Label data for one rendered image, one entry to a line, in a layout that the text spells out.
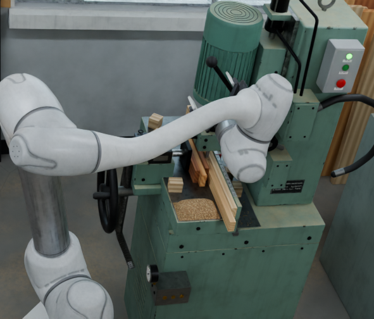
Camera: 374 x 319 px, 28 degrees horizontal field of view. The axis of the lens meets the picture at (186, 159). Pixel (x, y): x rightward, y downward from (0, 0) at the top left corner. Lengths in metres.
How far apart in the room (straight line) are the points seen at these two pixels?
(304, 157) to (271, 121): 0.71
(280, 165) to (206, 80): 0.37
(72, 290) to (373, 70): 2.35
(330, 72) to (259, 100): 0.52
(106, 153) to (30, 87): 0.24
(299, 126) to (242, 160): 0.50
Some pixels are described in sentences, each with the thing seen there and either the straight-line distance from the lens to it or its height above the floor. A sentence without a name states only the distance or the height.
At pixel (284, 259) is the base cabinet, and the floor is 0.64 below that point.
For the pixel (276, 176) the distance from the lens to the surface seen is 2.45.
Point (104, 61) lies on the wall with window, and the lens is 3.82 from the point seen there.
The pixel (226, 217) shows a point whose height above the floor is 0.93.
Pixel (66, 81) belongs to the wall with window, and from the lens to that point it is 3.85.
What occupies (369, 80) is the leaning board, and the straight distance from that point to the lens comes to 3.94.
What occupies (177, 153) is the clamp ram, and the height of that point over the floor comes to 0.96.
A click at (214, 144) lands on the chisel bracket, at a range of 2.51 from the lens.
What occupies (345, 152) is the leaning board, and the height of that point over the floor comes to 0.22.
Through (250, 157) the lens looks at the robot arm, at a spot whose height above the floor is 1.36.
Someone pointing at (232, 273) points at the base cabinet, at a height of 0.58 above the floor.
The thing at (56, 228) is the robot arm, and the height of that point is 1.10.
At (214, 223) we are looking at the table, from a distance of 2.41.
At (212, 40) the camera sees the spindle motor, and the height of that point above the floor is 1.43.
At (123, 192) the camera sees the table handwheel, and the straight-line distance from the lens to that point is 2.58.
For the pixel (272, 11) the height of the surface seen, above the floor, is 1.52.
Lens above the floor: 2.46
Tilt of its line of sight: 36 degrees down
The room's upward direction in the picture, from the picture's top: 10 degrees clockwise
